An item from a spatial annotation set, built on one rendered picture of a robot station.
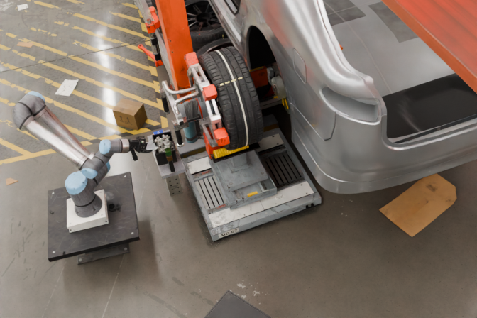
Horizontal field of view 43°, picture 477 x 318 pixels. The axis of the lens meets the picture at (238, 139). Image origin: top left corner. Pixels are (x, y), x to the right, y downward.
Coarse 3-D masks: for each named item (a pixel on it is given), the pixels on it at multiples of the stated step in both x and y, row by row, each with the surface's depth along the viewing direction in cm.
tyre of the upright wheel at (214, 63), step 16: (224, 48) 390; (208, 64) 375; (224, 64) 374; (240, 64) 374; (224, 80) 368; (240, 80) 369; (224, 96) 366; (240, 96) 368; (256, 96) 370; (224, 112) 367; (240, 112) 370; (256, 112) 372; (240, 128) 374; (256, 128) 380; (240, 144) 387
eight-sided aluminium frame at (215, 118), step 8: (192, 72) 384; (200, 72) 380; (200, 80) 373; (208, 80) 372; (200, 88) 370; (208, 104) 370; (208, 112) 371; (216, 112) 371; (200, 120) 419; (208, 120) 420; (216, 120) 371; (208, 136) 410; (216, 144) 385
